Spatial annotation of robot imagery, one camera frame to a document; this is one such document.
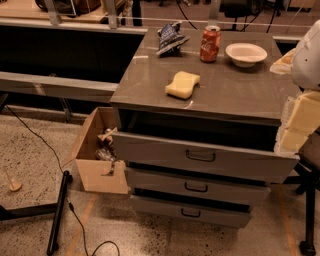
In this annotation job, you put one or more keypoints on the white paper bowl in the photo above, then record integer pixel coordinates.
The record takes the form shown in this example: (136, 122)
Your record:
(245, 55)

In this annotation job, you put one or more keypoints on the yellow sponge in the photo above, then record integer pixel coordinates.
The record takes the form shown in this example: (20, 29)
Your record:
(182, 85)

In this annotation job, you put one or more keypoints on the grey drawer cabinet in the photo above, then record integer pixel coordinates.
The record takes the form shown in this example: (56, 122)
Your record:
(230, 106)

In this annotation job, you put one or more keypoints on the trash inside cardboard box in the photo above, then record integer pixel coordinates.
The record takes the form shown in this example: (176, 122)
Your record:
(105, 149)

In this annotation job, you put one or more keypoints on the black stand leg right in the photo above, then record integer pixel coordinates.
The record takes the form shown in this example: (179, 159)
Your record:
(308, 180)

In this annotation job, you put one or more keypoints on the cardboard box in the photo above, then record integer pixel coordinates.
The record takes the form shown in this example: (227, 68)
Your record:
(98, 173)

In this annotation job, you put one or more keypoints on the red soda can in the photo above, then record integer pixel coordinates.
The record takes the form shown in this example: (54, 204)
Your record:
(210, 44)

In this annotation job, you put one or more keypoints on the small wooden spinning top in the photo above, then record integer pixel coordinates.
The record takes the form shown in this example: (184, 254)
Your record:
(14, 185)

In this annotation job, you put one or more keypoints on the black table leg base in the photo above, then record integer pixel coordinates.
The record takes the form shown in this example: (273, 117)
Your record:
(56, 209)

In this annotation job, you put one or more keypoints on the top grey drawer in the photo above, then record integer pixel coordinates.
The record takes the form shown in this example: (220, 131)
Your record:
(204, 158)

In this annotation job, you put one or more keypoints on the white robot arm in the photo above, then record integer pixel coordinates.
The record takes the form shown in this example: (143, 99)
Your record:
(305, 71)

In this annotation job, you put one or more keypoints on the bottom grey drawer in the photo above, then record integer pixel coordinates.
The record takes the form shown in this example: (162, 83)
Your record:
(189, 212)

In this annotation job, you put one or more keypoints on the grey drawer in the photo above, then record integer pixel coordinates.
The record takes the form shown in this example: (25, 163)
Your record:
(189, 212)
(204, 158)
(196, 187)

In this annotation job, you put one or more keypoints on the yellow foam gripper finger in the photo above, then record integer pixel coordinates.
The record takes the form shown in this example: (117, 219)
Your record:
(300, 118)
(283, 65)

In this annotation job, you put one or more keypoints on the blue chip bag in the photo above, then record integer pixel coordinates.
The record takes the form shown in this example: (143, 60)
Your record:
(170, 38)

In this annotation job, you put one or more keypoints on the middle grey drawer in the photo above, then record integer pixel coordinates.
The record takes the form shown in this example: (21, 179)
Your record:
(196, 187)

